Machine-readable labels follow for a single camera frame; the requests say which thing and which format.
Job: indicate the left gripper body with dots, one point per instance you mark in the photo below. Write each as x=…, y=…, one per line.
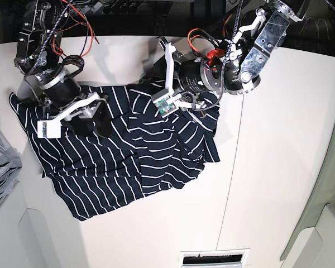
x=192, y=78

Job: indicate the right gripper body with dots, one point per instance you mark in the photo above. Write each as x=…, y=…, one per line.
x=64, y=92

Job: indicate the navy white striped t-shirt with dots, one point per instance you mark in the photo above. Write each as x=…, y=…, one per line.
x=144, y=154

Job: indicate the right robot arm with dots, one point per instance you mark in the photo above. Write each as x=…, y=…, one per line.
x=39, y=55

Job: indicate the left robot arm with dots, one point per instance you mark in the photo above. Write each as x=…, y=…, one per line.
x=232, y=65

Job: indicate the grey cloth pile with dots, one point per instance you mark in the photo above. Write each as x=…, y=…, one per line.
x=10, y=165

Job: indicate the black power strip with plugs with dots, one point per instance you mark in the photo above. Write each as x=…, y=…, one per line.
x=128, y=7

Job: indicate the grey green chair edge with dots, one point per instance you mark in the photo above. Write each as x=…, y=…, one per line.
x=312, y=243

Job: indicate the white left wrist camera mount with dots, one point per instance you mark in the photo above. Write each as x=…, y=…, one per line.
x=167, y=100

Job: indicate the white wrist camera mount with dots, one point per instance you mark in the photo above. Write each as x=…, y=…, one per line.
x=167, y=100
x=86, y=108

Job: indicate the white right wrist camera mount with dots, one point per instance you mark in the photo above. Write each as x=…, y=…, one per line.
x=86, y=108

